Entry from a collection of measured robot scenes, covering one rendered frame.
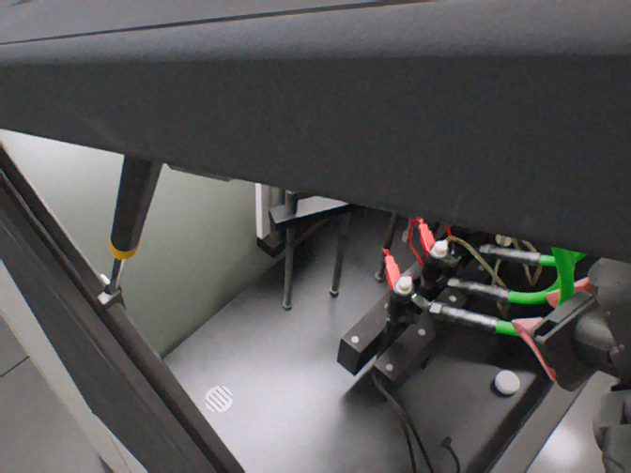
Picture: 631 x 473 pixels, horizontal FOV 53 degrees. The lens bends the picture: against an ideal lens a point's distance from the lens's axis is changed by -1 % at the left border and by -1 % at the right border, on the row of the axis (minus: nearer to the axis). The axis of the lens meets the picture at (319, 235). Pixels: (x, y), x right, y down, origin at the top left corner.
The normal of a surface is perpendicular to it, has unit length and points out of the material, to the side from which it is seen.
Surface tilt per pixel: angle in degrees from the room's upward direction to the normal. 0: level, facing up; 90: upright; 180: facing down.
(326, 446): 0
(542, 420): 0
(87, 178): 90
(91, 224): 90
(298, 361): 0
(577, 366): 46
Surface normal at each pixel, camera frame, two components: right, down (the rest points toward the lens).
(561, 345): 0.31, 0.12
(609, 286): -0.49, -0.83
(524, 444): 0.06, -0.60
